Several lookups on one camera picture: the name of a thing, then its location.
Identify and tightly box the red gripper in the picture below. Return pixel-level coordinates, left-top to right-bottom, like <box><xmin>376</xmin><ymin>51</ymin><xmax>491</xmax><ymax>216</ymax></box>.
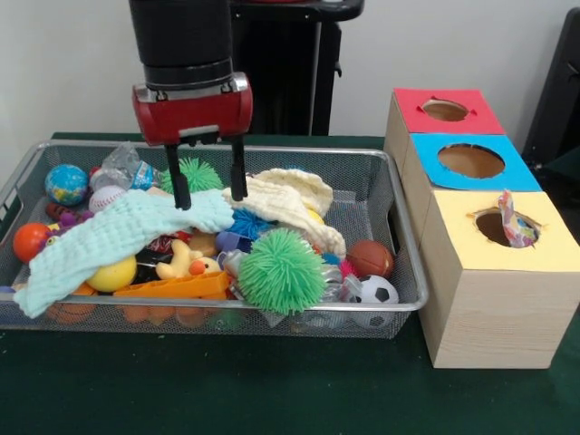
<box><xmin>131</xmin><ymin>72</ymin><xmax>254</xmax><ymax>211</ymax></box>

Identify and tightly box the cream knitted cloth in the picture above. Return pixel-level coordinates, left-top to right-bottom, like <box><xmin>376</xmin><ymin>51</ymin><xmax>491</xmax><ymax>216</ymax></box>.
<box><xmin>221</xmin><ymin>168</ymin><xmax>348</xmax><ymax>257</ymax></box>

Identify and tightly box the light blue cloth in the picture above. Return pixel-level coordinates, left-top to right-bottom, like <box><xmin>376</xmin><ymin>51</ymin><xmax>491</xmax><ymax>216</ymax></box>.
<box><xmin>13</xmin><ymin>188</ymin><xmax>236</xmax><ymax>319</ymax></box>

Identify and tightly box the green spiky rubber ball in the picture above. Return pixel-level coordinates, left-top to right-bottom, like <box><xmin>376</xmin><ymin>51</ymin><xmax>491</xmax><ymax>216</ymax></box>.
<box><xmin>237</xmin><ymin>227</ymin><xmax>328</xmax><ymax>316</ymax></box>
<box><xmin>160</xmin><ymin>157</ymin><xmax>226</xmax><ymax>195</ymax></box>

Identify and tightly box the colourful polka dot cloth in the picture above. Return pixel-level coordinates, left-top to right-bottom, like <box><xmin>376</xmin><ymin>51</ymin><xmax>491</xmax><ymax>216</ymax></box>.
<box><xmin>497</xmin><ymin>188</ymin><xmax>541</xmax><ymax>249</ymax></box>

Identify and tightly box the silver mesh bin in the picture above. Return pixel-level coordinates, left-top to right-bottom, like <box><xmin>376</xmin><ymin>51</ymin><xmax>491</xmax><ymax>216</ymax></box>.
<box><xmin>0</xmin><ymin>140</ymin><xmax>430</xmax><ymax>341</ymax></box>

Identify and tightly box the wooden box with three holes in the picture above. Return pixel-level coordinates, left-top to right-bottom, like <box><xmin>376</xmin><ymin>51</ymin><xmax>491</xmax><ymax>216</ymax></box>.
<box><xmin>382</xmin><ymin>87</ymin><xmax>580</xmax><ymax>371</ymax></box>

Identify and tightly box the blue spiky rubber ball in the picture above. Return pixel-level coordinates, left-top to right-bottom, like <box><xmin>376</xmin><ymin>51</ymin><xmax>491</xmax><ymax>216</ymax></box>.
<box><xmin>228</xmin><ymin>207</ymin><xmax>278</xmax><ymax>239</ymax></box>

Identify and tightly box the white toy baseball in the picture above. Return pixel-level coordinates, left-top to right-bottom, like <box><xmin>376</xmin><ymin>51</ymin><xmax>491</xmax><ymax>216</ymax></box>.
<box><xmin>88</xmin><ymin>185</ymin><xmax>129</xmax><ymax>214</ymax></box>

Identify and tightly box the yellow smooth ball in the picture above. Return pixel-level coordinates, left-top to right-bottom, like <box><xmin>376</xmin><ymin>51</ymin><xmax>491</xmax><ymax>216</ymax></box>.
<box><xmin>85</xmin><ymin>256</ymin><xmax>139</xmax><ymax>293</ymax></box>

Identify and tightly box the blue globe ball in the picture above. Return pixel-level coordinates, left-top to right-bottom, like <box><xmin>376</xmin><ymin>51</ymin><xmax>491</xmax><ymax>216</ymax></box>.
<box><xmin>43</xmin><ymin>163</ymin><xmax>90</xmax><ymax>208</ymax></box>

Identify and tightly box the purple furry monster toy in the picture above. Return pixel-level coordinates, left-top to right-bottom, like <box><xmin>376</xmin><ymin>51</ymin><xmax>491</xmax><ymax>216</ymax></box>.
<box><xmin>38</xmin><ymin>210</ymin><xmax>95</xmax><ymax>248</ymax></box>

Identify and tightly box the brown toy football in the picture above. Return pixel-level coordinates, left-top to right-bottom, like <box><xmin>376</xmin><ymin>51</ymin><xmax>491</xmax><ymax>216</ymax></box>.
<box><xmin>346</xmin><ymin>240</ymin><xmax>395</xmax><ymax>278</ymax></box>

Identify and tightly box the red orange ball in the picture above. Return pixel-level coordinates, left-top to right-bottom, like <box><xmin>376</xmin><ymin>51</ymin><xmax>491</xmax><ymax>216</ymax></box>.
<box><xmin>12</xmin><ymin>222</ymin><xmax>52</xmax><ymax>265</ymax></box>

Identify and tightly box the black and white soccer ball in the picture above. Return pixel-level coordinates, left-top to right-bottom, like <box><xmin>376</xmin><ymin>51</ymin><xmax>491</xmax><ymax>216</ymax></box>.
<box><xmin>352</xmin><ymin>275</ymin><xmax>401</xmax><ymax>314</ymax></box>

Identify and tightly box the dark green table cloth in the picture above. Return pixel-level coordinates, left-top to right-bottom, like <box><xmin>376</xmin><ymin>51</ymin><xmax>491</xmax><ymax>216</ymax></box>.
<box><xmin>0</xmin><ymin>130</ymin><xmax>580</xmax><ymax>435</ymax></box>

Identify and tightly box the black upright panel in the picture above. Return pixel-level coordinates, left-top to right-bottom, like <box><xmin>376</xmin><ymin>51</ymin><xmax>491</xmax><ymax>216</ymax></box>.
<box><xmin>520</xmin><ymin>6</ymin><xmax>580</xmax><ymax>160</ymax></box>

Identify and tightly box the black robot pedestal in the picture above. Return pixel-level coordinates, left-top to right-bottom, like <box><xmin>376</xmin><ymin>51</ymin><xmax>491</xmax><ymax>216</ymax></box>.
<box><xmin>228</xmin><ymin>0</ymin><xmax>366</xmax><ymax>136</ymax></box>

